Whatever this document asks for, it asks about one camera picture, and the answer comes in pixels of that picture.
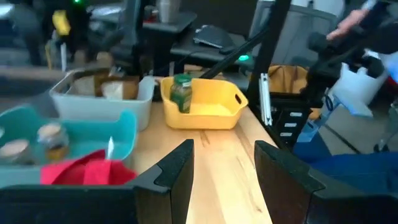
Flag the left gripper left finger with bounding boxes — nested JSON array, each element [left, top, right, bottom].
[[0, 139, 195, 224]]

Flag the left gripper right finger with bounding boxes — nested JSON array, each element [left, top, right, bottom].
[[254, 140, 398, 224]]

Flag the brown spice sachet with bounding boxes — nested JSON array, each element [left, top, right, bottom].
[[93, 75, 140, 101]]

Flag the green-lid glass spice jar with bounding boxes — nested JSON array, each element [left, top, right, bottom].
[[169, 73, 193, 114]]

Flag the blue fabric seat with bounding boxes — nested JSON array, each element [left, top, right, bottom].
[[292, 130, 398, 195]]

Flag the pale grey plastic bin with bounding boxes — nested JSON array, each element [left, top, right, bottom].
[[49, 67, 156, 132]]

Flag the red cloth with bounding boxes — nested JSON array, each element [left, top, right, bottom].
[[39, 149, 138, 187]]

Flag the yellow plastic bin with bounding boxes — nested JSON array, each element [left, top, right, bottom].
[[160, 76, 249, 131]]

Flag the metal bottle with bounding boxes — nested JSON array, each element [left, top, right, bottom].
[[155, 0, 182, 24]]

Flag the teal plastic bin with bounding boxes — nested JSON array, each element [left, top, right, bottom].
[[0, 105, 138, 189]]

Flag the black side table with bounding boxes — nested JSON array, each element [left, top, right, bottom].
[[142, 11, 249, 75]]

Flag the brown bag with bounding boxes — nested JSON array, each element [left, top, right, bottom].
[[267, 64, 308, 94]]

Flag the white container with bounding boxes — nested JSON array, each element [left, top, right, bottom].
[[329, 62, 389, 110]]

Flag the black folder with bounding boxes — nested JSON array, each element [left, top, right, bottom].
[[192, 24, 237, 50]]

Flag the grey office chair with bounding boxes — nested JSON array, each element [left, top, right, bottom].
[[248, 0, 340, 68]]

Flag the person's hand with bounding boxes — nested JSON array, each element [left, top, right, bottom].
[[326, 8, 371, 41]]

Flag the person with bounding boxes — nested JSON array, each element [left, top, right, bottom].
[[357, 0, 398, 55]]

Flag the silver aluminium rail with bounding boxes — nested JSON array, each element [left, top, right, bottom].
[[258, 73, 274, 127]]

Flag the black aluminium table frame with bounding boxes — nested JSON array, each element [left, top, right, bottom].
[[198, 0, 315, 152]]

